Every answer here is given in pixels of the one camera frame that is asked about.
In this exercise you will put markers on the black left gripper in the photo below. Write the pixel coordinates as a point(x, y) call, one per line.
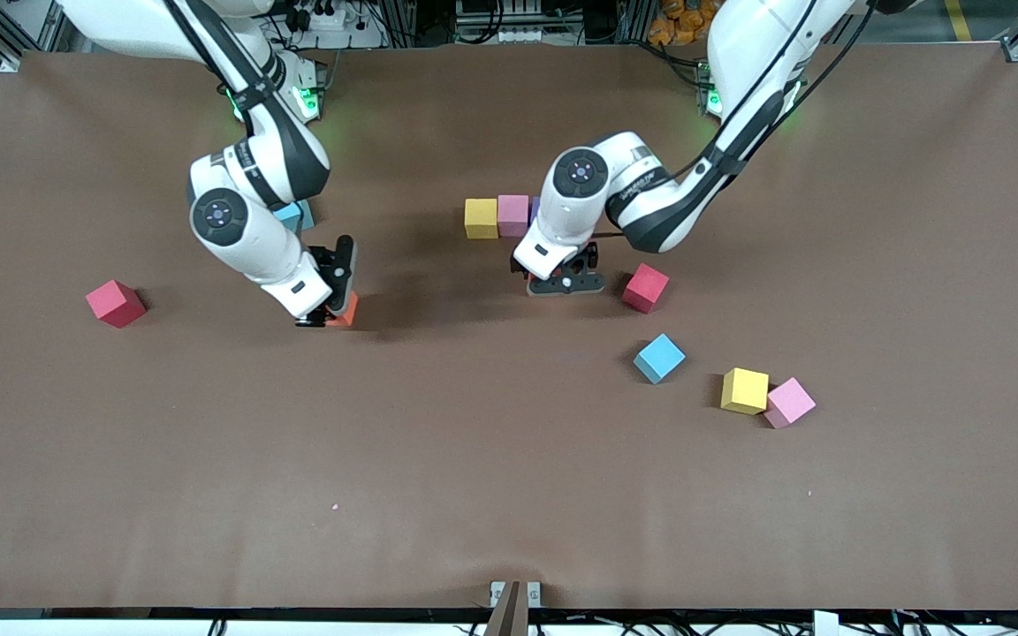
point(586, 257)

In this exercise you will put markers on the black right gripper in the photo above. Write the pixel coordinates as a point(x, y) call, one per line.
point(327, 310)

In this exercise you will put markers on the purple foam cube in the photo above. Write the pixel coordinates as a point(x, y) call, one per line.
point(534, 208)

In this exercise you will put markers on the light pink foam cube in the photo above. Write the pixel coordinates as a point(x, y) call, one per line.
point(512, 216)
point(790, 404)

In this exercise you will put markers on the yellow foam cube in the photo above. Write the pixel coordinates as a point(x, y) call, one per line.
point(481, 219)
point(744, 391)

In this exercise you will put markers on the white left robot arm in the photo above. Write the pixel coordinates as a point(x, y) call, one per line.
point(553, 225)

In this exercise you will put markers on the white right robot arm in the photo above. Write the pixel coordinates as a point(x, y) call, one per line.
point(253, 256)

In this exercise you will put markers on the red foam cube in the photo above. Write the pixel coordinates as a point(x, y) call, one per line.
point(116, 304)
point(645, 289)

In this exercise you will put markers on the cyan foam cube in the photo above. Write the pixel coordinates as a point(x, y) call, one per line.
point(659, 359)
point(295, 219)

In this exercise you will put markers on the brown table cover mat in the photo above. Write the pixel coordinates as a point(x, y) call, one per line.
point(474, 424)

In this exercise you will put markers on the grey equipment rack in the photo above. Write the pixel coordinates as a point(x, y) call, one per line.
point(518, 35)

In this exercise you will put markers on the white power strip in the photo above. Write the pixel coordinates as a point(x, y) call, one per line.
point(330, 19)

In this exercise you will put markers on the grey clamp bracket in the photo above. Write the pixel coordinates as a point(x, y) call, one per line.
point(497, 594)

